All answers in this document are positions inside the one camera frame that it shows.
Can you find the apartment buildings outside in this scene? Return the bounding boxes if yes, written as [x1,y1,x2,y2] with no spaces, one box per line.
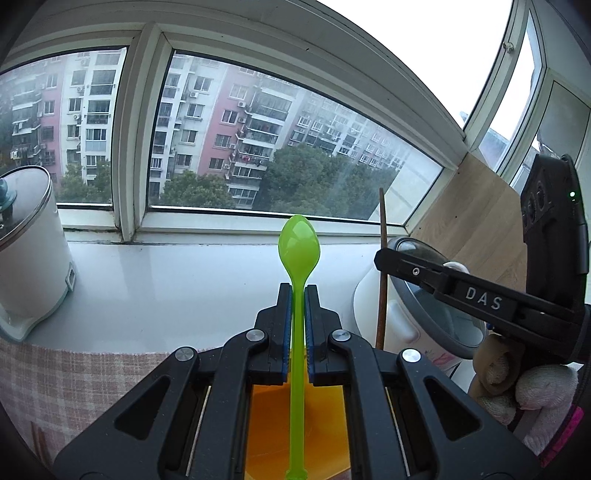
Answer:
[0,46,444,220]

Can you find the green plastic spoon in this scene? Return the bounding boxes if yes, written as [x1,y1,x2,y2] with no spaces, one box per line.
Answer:
[278,215,321,480]

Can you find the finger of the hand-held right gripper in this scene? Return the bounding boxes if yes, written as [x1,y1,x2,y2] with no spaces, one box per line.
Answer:
[374,248,588,361]

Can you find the person's right hand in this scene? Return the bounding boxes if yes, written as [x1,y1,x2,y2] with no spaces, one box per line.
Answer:
[467,332,581,457]

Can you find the white cooker with glass lid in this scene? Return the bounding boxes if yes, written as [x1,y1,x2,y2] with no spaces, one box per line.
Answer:
[353,235,488,385]

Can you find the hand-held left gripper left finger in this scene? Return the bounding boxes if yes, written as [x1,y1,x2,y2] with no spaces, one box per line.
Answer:
[52,283,294,480]

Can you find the light wooden board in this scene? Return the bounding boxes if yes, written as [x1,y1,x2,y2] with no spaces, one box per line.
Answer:
[409,152,529,296]

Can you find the orange plastic cup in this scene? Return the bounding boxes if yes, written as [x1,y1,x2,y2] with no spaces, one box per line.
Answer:
[245,383,354,480]

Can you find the dark wooden chopstick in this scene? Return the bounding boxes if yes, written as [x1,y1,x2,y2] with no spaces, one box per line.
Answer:
[375,187,389,352]

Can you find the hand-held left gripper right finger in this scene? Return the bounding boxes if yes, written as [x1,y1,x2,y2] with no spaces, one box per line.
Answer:
[304,284,541,480]

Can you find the white teal kettle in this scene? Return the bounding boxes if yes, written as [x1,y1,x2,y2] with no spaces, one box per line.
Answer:
[0,166,77,343]

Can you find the white window frame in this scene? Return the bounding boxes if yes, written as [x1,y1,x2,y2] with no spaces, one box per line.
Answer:
[0,0,591,245]

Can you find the pink checked cloth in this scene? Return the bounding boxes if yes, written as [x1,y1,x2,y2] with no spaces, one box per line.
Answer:
[0,339,218,467]

